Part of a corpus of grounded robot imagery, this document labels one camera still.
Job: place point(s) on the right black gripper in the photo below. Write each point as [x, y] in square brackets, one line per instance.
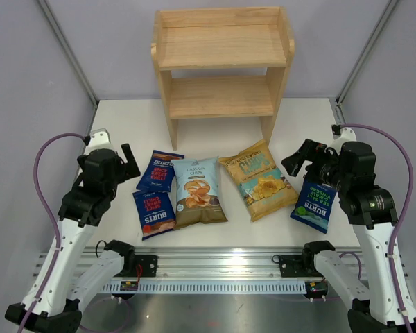
[310, 150]

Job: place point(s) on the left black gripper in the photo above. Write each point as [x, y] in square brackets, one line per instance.
[132, 170]

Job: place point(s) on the blue Burts chilli bag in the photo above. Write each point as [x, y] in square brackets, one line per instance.
[159, 173]
[156, 214]

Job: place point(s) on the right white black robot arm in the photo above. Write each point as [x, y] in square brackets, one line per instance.
[384, 304]

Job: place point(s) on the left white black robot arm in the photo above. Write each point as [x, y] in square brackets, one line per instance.
[56, 303]

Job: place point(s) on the yellow kettle chips bag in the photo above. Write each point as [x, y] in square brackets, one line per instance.
[261, 184]

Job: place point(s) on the light blue cassava chips bag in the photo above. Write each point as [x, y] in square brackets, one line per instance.
[197, 193]

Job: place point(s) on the wooden two-tier shelf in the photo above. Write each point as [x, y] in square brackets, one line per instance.
[222, 62]

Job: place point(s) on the blue green Burts vinegar bag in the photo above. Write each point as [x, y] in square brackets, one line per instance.
[314, 206]

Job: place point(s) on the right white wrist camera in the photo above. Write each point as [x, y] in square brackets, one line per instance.
[342, 135]

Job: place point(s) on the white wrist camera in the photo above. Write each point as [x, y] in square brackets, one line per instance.
[342, 135]
[99, 139]

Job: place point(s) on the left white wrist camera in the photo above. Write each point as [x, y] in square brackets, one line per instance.
[99, 139]

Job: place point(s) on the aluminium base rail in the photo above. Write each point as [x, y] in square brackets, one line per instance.
[237, 273]

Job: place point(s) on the right aluminium frame post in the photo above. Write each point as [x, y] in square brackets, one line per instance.
[379, 27]

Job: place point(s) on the aluminium frame post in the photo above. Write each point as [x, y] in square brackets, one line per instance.
[379, 27]
[58, 32]

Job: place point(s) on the left aluminium frame post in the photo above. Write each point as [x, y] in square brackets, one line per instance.
[58, 32]

